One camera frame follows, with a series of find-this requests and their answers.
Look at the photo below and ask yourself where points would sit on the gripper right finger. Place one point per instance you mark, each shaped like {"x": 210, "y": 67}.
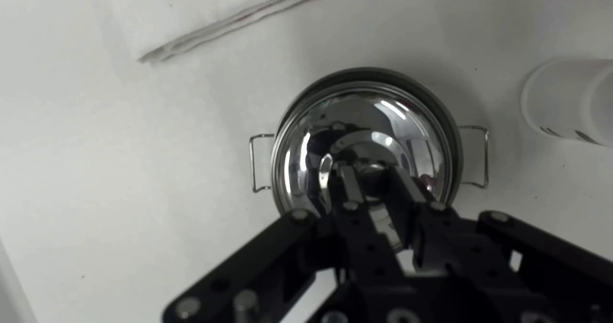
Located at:
{"x": 459, "y": 246}

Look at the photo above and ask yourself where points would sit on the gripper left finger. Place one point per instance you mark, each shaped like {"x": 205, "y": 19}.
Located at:
{"x": 268, "y": 261}

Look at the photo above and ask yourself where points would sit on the silver domed pot lid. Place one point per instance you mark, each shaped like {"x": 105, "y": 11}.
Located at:
{"x": 306, "y": 122}

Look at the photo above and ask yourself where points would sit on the white plastic cup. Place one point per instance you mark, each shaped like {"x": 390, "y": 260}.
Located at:
{"x": 555, "y": 98}

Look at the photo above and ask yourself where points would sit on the white cloth with red checks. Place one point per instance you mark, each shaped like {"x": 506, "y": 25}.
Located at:
{"x": 225, "y": 26}

